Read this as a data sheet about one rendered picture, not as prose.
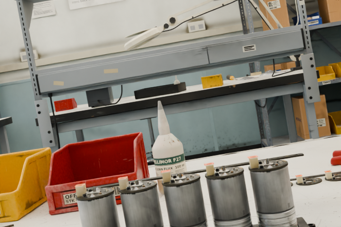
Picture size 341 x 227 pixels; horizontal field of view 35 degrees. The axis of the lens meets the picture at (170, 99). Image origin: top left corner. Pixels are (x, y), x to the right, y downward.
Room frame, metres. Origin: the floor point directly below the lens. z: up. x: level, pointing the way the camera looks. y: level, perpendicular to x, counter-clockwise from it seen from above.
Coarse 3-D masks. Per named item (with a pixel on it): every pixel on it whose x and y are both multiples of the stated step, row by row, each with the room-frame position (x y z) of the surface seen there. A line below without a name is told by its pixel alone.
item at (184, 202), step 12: (168, 192) 0.33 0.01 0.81; (180, 192) 0.33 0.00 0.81; (192, 192) 0.33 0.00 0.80; (168, 204) 0.33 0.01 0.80; (180, 204) 0.33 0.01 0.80; (192, 204) 0.33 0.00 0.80; (168, 216) 0.33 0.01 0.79; (180, 216) 0.33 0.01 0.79; (192, 216) 0.33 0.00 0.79; (204, 216) 0.33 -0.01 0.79
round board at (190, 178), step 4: (172, 176) 0.34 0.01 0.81; (176, 176) 0.34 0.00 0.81; (188, 176) 0.34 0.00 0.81; (192, 176) 0.33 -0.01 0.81; (196, 176) 0.34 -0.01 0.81; (172, 180) 0.33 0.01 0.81; (176, 180) 0.33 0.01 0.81; (184, 180) 0.33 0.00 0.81; (188, 180) 0.33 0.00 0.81; (192, 180) 0.33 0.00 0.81; (196, 180) 0.33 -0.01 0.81; (164, 184) 0.33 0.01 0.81; (168, 184) 0.33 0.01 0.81; (172, 184) 0.33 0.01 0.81; (176, 184) 0.33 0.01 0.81; (180, 184) 0.33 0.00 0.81
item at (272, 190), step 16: (256, 176) 0.33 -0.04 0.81; (272, 176) 0.32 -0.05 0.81; (288, 176) 0.33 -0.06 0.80; (256, 192) 0.33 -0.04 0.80; (272, 192) 0.32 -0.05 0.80; (288, 192) 0.33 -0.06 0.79; (256, 208) 0.33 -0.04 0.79; (272, 208) 0.32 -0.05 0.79; (288, 208) 0.32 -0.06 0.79; (272, 224) 0.32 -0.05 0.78; (288, 224) 0.32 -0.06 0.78
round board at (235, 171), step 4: (216, 168) 0.34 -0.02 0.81; (220, 168) 0.35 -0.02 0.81; (228, 168) 0.34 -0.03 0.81; (232, 168) 0.34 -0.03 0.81; (236, 168) 0.34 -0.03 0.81; (240, 168) 0.34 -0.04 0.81; (216, 172) 0.33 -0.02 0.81; (228, 172) 0.33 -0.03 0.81; (232, 172) 0.33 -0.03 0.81; (236, 172) 0.33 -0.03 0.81; (240, 172) 0.33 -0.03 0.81; (208, 176) 0.33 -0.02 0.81; (212, 176) 0.33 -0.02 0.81; (216, 176) 0.33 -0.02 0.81; (220, 176) 0.32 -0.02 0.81; (224, 176) 0.32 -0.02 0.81; (228, 176) 0.32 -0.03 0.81
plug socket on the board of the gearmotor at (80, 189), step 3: (84, 183) 0.34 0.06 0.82; (75, 186) 0.34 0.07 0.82; (78, 186) 0.34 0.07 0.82; (81, 186) 0.34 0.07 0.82; (84, 186) 0.34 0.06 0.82; (78, 189) 0.34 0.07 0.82; (81, 189) 0.34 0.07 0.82; (84, 189) 0.34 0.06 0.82; (78, 192) 0.34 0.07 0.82; (81, 192) 0.34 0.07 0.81; (84, 192) 0.34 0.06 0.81; (78, 195) 0.34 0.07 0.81; (81, 195) 0.34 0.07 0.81
